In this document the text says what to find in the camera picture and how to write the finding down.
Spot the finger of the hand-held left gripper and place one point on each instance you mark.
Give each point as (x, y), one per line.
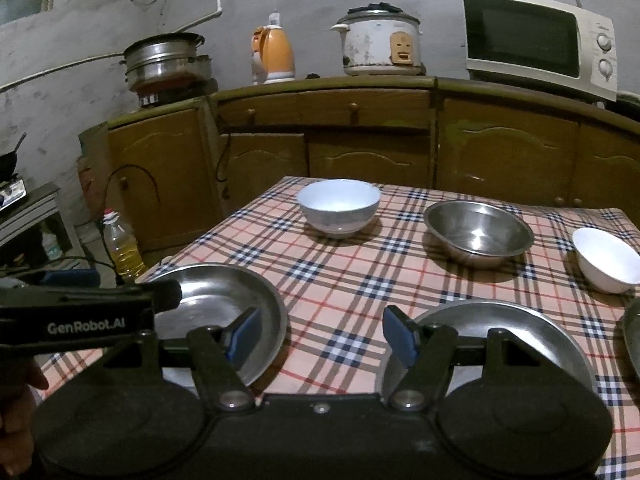
(70, 277)
(165, 294)

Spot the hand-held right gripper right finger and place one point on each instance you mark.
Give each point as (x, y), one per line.
(400, 336)

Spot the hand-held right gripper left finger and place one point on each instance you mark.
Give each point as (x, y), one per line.
(246, 336)

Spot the stainless steel plate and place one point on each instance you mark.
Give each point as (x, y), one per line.
(480, 317)
(215, 295)
(633, 340)

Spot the stainless steel bowl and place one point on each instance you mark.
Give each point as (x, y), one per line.
(477, 232)

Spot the person's left hand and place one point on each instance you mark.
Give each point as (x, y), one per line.
(15, 400)

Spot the cooking oil bottle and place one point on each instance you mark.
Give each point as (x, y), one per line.
(122, 247)

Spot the grey stove stand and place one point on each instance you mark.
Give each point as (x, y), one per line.
(35, 225)

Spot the plaid tablecloth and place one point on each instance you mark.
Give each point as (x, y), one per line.
(350, 272)

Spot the gas stove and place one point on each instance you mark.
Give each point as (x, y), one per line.
(10, 192)

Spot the black wok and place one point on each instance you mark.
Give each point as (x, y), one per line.
(7, 160)

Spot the small blue-white ceramic bowl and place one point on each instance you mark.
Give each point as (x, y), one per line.
(337, 207)

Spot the wooden kitchen cabinet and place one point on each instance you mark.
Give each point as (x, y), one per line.
(370, 155)

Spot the black induction cooker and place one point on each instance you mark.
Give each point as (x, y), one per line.
(170, 92)

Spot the wide white ceramic bowl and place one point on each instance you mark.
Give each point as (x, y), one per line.
(602, 260)

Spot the metal steamer pot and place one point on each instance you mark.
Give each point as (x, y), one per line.
(160, 57)

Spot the orange electric kettle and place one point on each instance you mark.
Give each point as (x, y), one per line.
(275, 55)

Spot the white rice cooker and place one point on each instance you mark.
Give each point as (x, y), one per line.
(372, 42)

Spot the white microwave oven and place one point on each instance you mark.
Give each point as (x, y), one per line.
(525, 40)

